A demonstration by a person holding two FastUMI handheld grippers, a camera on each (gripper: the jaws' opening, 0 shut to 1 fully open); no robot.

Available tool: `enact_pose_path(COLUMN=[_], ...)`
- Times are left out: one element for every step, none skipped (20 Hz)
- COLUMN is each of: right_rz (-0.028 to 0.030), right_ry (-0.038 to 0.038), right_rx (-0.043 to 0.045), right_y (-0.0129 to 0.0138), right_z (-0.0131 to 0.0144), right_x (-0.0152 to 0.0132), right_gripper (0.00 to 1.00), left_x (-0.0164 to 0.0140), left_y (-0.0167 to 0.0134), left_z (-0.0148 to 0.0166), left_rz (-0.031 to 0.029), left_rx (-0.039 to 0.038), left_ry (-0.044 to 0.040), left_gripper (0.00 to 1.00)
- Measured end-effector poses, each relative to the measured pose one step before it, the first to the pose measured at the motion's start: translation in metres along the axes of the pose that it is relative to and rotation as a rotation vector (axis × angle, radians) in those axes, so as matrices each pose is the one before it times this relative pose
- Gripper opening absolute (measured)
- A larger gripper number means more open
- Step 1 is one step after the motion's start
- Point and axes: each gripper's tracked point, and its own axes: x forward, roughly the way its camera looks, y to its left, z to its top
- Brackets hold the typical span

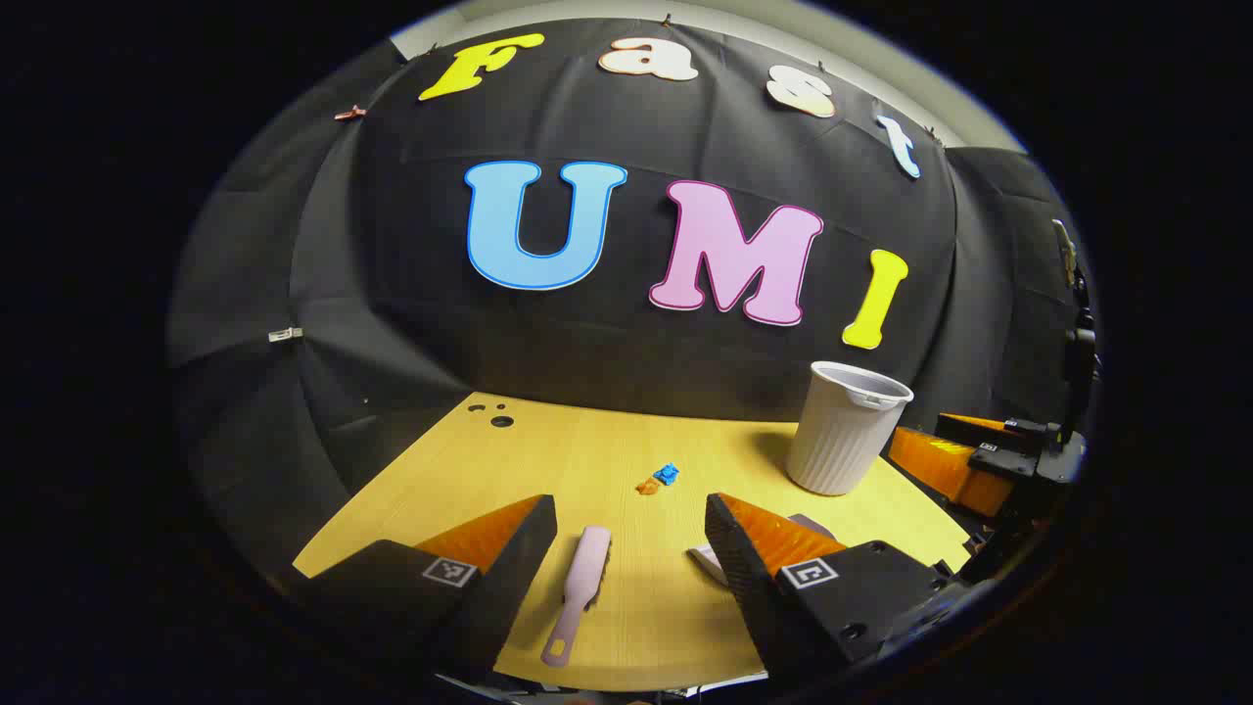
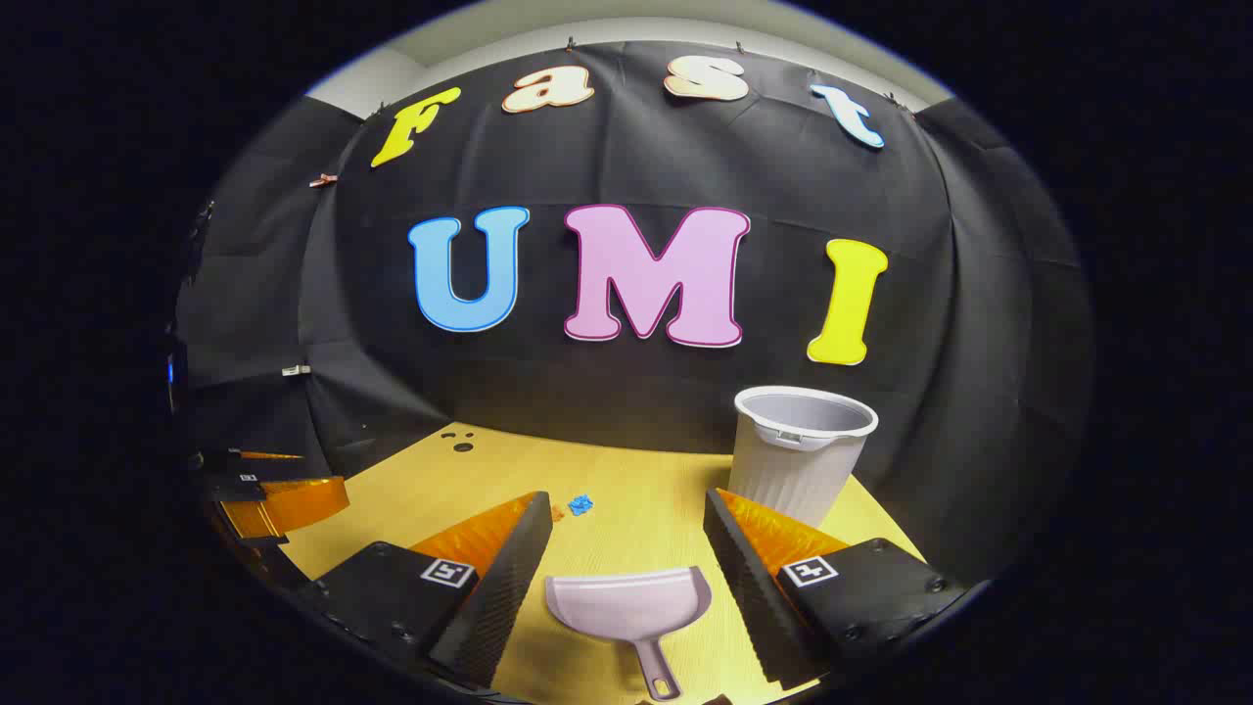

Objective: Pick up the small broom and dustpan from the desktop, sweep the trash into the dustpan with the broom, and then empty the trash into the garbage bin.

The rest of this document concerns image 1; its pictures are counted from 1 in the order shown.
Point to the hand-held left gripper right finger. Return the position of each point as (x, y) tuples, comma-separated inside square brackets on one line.
[(739, 566)]

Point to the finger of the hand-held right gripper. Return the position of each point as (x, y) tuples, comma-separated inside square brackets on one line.
[(1008, 434), (945, 470)]

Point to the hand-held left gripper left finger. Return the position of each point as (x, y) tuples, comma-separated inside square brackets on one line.
[(519, 560)]

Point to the pink dustpan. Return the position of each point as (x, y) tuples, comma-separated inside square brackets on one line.
[(707, 561)]

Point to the small pink broom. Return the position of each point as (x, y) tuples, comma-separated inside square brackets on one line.
[(583, 583)]

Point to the white ribbed garbage bin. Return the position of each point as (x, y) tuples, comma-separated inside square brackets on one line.
[(842, 436)]

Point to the blue paper ball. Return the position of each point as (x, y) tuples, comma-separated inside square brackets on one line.
[(667, 474)]

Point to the orange paper ball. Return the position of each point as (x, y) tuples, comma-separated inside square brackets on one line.
[(647, 486)]

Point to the yellow wooden desktop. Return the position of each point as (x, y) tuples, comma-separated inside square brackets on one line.
[(587, 460)]

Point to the dark metal stand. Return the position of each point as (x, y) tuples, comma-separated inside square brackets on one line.
[(1082, 352)]

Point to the white cloth clip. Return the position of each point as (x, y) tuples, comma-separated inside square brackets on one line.
[(285, 334)]

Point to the brown cloth clip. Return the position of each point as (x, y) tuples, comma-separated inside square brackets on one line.
[(349, 114)]

